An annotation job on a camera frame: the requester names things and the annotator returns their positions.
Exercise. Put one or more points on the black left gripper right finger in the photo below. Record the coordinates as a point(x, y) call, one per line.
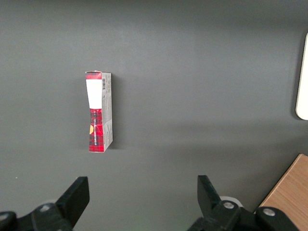
point(216, 216)

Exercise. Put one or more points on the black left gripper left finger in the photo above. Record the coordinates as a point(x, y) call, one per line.
point(62, 211)

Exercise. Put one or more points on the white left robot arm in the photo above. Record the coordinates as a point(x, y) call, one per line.
point(234, 199)

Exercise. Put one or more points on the oak wooden drawer cabinet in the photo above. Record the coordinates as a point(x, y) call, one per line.
point(291, 187)

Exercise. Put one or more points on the red plaid carton box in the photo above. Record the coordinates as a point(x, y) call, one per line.
point(98, 115)

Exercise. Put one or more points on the beige plastic tray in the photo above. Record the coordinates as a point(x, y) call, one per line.
point(303, 77)

